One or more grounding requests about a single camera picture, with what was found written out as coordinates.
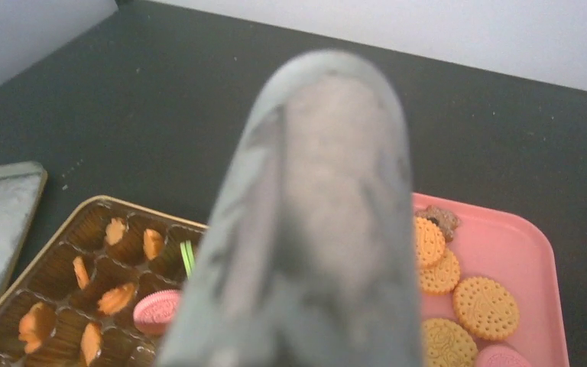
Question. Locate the steel tong right blade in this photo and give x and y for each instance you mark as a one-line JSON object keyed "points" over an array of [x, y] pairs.
{"points": [[309, 258]]}

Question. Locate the green round macaron cookie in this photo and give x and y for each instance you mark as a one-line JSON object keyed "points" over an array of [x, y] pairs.
{"points": [[187, 254]]}

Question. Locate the orange flower cookie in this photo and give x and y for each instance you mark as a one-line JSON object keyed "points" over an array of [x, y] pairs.
{"points": [[153, 243], [115, 231]]}

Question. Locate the orange swirl cookie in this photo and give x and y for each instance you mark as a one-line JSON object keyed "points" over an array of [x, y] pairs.
{"points": [[116, 299]]}

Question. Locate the gold cookie tin box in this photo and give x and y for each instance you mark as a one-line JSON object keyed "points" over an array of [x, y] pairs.
{"points": [[50, 278]]}

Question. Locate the orange cookie second row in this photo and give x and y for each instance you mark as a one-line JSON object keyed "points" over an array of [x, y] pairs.
{"points": [[81, 273]]}

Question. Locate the orange cookie third row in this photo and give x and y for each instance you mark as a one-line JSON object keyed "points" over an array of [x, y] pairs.
{"points": [[36, 326]]}

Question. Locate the dark flower sprinkled cookie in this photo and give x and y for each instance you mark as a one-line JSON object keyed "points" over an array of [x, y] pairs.
{"points": [[447, 221]]}

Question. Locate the pink round macaron cookie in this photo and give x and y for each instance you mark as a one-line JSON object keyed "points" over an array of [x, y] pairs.
{"points": [[153, 314]]}

